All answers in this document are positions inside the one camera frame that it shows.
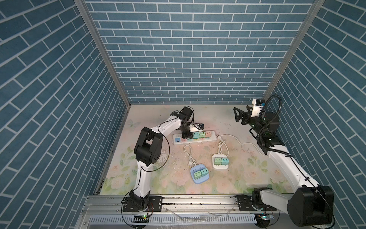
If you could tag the white square power socket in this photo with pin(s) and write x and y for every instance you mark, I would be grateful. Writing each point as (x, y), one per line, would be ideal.
(220, 167)

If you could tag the long white power strip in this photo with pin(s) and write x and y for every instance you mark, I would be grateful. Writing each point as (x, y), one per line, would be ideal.
(178, 140)

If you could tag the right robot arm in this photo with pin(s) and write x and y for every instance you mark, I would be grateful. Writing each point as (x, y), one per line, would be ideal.
(310, 204)

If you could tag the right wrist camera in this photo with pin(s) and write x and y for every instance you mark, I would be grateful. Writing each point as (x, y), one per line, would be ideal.
(257, 107)

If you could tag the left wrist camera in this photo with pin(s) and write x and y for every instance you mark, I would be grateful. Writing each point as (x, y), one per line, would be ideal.
(199, 126)

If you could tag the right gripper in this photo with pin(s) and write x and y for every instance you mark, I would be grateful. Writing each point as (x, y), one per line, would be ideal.
(247, 116)

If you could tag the teal USB charger plug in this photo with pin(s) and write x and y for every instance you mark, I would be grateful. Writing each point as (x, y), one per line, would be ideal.
(197, 175)
(195, 135)
(225, 161)

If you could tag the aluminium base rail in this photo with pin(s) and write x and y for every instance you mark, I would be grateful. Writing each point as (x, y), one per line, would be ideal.
(181, 211)

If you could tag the blue square power socket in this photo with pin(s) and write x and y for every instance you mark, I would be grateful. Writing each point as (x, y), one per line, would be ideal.
(198, 168)

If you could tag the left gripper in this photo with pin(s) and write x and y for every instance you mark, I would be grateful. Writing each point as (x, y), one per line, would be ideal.
(189, 135)

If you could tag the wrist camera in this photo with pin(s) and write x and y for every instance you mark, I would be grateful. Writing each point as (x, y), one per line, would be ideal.
(257, 107)
(199, 126)

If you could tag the pink USB charger plug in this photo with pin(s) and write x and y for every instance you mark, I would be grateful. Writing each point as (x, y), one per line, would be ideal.
(208, 134)

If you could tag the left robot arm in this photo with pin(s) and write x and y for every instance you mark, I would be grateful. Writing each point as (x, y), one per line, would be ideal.
(149, 147)

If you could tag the green USB charger plug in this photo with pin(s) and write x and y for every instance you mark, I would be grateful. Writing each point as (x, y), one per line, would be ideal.
(204, 172)
(217, 161)
(201, 134)

